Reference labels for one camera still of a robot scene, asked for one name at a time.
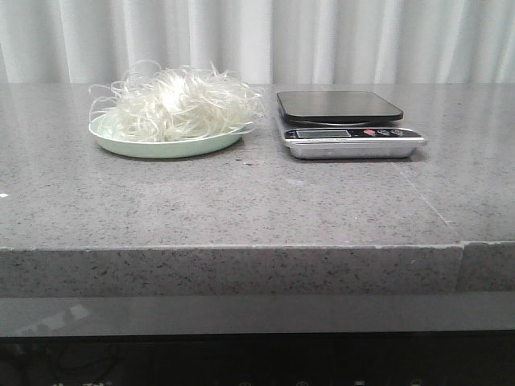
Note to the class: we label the white vermicelli noodle bundle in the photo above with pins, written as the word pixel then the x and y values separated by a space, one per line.
pixel 154 104

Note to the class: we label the silver digital kitchen scale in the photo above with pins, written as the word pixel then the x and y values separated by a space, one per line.
pixel 343 125

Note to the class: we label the light green round plate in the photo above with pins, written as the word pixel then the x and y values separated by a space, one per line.
pixel 162 150

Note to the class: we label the white pleated curtain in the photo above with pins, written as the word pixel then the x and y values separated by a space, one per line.
pixel 293 42

